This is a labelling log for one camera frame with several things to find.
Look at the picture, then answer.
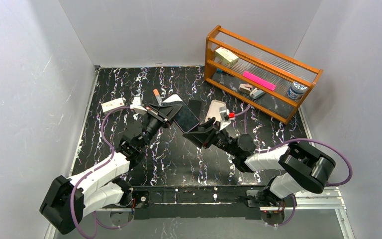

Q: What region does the white box on table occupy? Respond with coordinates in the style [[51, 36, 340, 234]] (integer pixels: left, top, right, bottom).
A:
[[101, 98, 125, 115]]

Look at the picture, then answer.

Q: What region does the orange grey highlighter marker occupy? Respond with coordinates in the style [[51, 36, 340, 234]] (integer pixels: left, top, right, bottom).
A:
[[153, 89, 163, 106]]

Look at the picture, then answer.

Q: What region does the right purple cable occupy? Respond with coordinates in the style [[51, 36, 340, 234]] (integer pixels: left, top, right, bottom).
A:
[[234, 105, 354, 187]]

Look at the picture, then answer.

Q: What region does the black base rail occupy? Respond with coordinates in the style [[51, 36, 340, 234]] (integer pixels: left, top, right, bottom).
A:
[[100, 186, 286, 220]]

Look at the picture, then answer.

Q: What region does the light blue stapler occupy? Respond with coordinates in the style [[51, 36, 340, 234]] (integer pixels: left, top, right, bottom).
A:
[[249, 89, 265, 100]]

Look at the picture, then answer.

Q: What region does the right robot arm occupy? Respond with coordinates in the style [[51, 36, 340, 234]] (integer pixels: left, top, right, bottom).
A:
[[198, 119, 336, 199]]

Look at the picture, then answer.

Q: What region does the purple cable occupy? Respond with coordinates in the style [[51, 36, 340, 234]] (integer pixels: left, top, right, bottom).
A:
[[234, 105, 354, 187], [70, 106, 132, 239]]

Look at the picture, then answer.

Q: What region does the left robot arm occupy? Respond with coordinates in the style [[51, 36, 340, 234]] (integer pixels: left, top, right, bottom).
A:
[[39, 101, 201, 239]]

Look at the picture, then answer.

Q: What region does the pink flat case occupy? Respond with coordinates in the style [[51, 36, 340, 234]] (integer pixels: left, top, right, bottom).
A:
[[242, 71, 276, 91]]

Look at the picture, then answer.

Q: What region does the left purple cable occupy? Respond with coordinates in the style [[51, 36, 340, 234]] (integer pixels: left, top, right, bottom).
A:
[[70, 106, 132, 239]]

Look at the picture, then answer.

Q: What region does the orange wooden shelf rack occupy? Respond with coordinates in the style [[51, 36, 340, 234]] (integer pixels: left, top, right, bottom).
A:
[[204, 25, 323, 123]]

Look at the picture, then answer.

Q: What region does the cream cardboard box on shelf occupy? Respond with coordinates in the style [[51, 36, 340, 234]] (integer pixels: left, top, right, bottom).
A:
[[214, 47, 239, 67]]

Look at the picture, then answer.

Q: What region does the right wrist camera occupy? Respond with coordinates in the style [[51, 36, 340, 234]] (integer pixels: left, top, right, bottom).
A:
[[219, 107, 235, 130]]

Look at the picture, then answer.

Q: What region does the blue white round jar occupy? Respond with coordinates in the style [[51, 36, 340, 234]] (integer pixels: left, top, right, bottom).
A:
[[287, 82, 308, 100]]

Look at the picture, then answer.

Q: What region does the beige small stapler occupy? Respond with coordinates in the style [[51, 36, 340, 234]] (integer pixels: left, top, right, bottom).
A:
[[238, 84, 253, 94]]

